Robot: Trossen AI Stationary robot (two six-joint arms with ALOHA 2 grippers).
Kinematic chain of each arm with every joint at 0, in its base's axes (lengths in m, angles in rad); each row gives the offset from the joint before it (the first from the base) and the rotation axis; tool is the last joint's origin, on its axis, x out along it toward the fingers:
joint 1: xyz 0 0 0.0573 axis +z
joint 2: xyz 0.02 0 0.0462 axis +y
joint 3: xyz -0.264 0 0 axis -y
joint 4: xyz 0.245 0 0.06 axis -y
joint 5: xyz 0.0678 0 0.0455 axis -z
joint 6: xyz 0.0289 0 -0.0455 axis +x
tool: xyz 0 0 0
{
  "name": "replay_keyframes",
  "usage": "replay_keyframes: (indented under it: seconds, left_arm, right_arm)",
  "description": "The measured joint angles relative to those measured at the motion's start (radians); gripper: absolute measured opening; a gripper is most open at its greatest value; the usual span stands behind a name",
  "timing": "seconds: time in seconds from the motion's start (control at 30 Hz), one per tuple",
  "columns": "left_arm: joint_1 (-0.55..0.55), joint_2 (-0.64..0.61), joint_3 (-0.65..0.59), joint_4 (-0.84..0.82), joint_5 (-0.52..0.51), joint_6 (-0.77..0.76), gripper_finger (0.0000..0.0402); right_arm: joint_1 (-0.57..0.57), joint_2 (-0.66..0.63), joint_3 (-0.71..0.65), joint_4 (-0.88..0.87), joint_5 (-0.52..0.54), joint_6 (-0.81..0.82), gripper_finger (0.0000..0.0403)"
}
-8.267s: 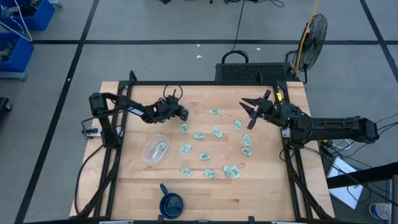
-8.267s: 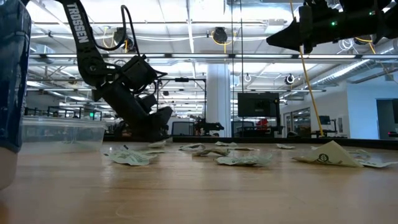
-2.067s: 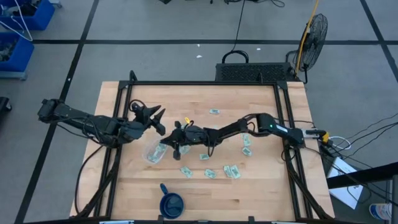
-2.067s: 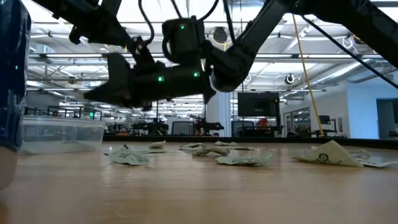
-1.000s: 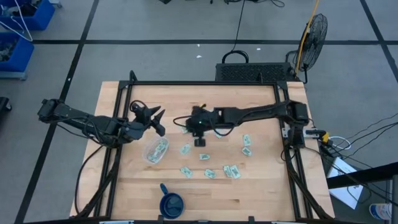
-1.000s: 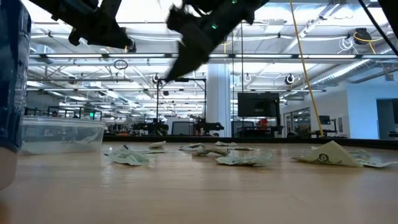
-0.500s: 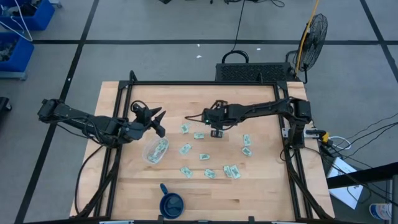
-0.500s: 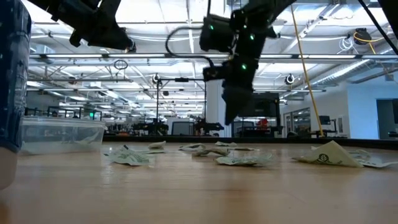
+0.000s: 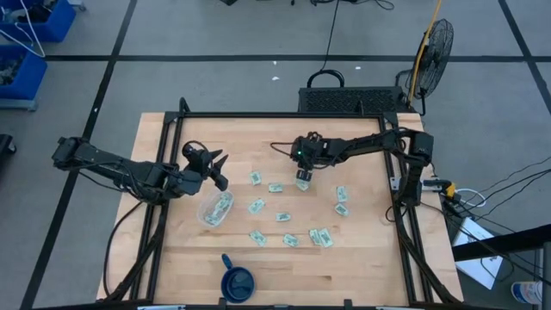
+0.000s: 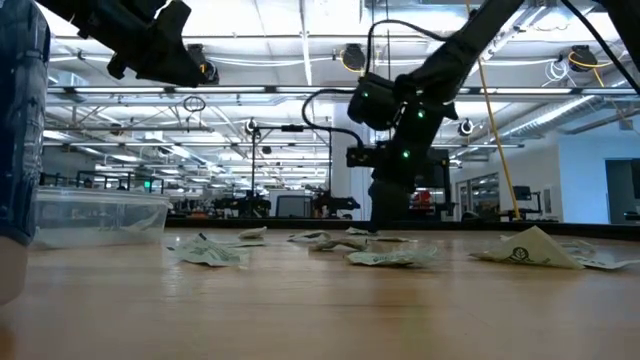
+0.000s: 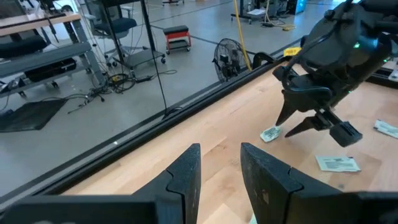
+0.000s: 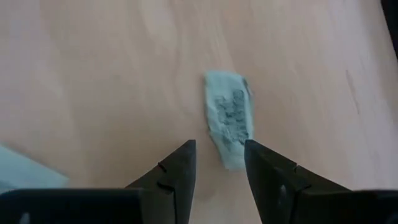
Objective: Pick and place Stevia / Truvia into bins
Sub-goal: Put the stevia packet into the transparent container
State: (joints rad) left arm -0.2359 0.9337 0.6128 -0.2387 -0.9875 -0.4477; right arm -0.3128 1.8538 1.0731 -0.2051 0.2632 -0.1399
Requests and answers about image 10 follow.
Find clear plastic container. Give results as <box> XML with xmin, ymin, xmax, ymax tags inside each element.
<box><xmin>30</xmin><ymin>187</ymin><xmax>172</xmax><ymax>251</ymax></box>

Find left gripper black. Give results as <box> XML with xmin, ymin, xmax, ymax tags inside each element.
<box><xmin>106</xmin><ymin>0</ymin><xmax>210</xmax><ymax>89</ymax></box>

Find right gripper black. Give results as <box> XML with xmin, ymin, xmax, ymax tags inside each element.
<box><xmin>346</xmin><ymin>142</ymin><xmax>437</xmax><ymax>233</ymax></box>

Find wrappers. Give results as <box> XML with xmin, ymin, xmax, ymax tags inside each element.
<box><xmin>309</xmin><ymin>236</ymin><xmax>370</xmax><ymax>253</ymax></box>

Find monitor on stand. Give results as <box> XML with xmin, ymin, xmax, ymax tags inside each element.
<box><xmin>499</xmin><ymin>184</ymin><xmax>559</xmax><ymax>222</ymax></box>

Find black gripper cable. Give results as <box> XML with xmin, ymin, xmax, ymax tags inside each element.
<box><xmin>301</xmin><ymin>88</ymin><xmax>367</xmax><ymax>150</ymax></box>

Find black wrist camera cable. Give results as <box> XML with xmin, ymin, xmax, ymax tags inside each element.
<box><xmin>366</xmin><ymin>18</ymin><xmax>449</xmax><ymax>77</ymax></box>

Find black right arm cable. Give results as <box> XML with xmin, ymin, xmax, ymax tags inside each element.
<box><xmin>559</xmin><ymin>0</ymin><xmax>640</xmax><ymax>95</ymax></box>

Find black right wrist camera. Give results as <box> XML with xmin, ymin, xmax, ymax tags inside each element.
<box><xmin>347</xmin><ymin>72</ymin><xmax>401</xmax><ymax>132</ymax></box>

